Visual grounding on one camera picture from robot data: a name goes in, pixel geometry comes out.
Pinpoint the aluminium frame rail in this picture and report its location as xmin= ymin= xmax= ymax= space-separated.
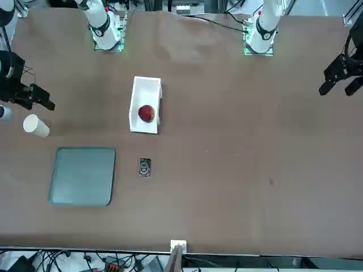
xmin=15 ymin=0 xmax=29 ymax=18
xmin=342 ymin=0 xmax=363 ymax=28

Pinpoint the white table edge bracket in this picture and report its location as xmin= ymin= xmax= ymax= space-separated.
xmin=170 ymin=239 xmax=188 ymax=254

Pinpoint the gray tray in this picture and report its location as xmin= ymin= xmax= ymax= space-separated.
xmin=47 ymin=146 xmax=116 ymax=207

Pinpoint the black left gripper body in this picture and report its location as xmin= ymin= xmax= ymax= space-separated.
xmin=324 ymin=53 xmax=363 ymax=83

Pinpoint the aluminium camera post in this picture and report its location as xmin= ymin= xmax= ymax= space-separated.
xmin=163 ymin=245 xmax=184 ymax=272

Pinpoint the white plastic box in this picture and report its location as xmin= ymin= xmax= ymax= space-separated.
xmin=128 ymin=75 xmax=164 ymax=134

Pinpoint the white paper cup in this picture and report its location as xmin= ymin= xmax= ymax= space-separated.
xmin=22 ymin=114 xmax=50 ymax=139

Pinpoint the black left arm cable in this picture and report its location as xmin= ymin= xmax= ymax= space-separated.
xmin=181 ymin=14 xmax=250 ymax=33

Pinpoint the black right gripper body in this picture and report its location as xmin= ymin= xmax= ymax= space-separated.
xmin=0 ymin=50 xmax=31 ymax=103

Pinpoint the red apple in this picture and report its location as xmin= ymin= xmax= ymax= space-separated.
xmin=138 ymin=104 xmax=156 ymax=123

